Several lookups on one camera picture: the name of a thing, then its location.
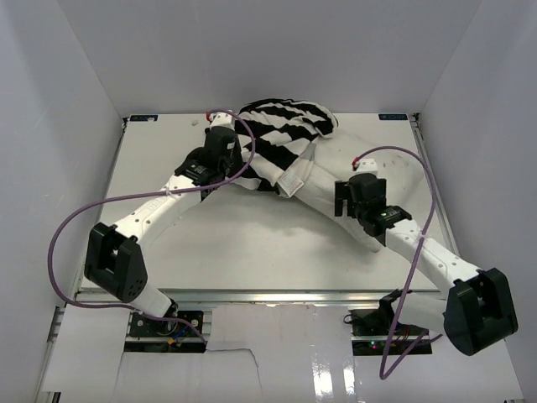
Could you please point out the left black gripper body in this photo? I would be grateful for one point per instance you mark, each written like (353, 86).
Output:
(233, 163)

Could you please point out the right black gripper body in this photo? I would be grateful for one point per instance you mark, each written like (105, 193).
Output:
(356, 207)

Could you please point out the white pillow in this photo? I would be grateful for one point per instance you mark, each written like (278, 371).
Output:
(332, 163)

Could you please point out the black white striped pillowcase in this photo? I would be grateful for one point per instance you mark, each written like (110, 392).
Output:
(286, 133)

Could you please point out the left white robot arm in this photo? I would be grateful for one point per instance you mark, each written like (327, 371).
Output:
(114, 257)

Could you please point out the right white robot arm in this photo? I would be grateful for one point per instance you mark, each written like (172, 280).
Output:
(479, 307)

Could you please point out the white pillow care label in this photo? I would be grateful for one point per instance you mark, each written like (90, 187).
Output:
(289, 183)

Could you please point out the right blue corner label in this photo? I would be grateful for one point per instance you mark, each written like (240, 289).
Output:
(393, 117)

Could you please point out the blue corner label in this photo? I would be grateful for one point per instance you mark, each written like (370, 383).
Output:
(393, 117)
(143, 118)

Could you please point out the left blue corner label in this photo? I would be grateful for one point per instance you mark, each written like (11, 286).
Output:
(143, 118)

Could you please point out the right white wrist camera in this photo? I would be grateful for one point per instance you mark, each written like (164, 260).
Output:
(365, 166)

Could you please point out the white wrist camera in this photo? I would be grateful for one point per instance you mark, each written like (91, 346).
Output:
(365, 166)
(219, 119)

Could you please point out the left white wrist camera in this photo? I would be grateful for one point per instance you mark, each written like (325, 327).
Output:
(219, 119)

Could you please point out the aluminium table frame rail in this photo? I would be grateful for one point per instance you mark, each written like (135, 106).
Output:
(440, 201)

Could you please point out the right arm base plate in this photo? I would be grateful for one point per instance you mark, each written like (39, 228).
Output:
(369, 334)

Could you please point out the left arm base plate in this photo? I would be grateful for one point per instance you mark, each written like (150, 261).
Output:
(147, 336)

